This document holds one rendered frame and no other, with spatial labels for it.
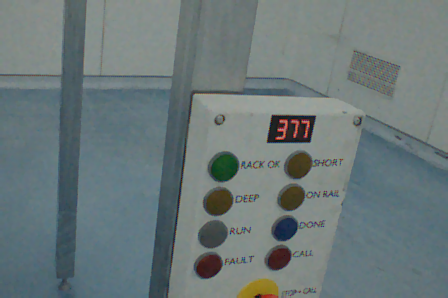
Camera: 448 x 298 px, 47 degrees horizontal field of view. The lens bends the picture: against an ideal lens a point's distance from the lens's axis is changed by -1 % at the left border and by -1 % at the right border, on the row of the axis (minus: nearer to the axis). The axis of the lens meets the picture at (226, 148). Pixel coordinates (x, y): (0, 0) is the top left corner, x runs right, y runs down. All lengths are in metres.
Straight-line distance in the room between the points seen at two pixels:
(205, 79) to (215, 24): 0.05
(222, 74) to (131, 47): 3.95
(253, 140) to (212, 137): 0.04
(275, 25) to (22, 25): 2.28
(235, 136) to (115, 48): 3.96
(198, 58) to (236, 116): 0.07
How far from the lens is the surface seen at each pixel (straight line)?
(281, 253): 0.55
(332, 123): 0.52
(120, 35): 4.40
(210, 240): 0.50
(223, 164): 0.47
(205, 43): 0.50
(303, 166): 0.51
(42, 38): 4.26
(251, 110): 0.47
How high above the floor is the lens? 1.20
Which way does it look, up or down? 21 degrees down
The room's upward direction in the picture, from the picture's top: 9 degrees clockwise
